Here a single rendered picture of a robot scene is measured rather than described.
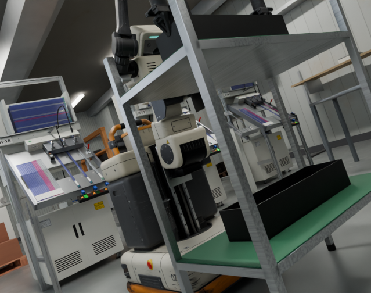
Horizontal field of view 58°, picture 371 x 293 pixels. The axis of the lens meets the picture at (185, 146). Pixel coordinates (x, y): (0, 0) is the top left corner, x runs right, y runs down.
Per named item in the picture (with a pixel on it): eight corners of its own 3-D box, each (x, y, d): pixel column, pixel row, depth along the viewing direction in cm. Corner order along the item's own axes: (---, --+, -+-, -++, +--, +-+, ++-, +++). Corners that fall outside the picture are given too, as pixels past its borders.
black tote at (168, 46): (260, 56, 158) (252, 34, 158) (291, 38, 144) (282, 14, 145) (164, 68, 123) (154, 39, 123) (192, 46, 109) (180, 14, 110)
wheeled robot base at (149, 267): (127, 296, 193) (113, 255, 194) (206, 249, 233) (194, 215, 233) (198, 316, 140) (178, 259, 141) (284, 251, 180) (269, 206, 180)
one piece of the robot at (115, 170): (132, 271, 191) (86, 132, 194) (201, 233, 224) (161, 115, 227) (163, 275, 164) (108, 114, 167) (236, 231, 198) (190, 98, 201)
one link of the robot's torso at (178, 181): (164, 189, 181) (149, 146, 182) (202, 174, 198) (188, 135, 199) (193, 182, 160) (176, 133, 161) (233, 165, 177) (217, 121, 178)
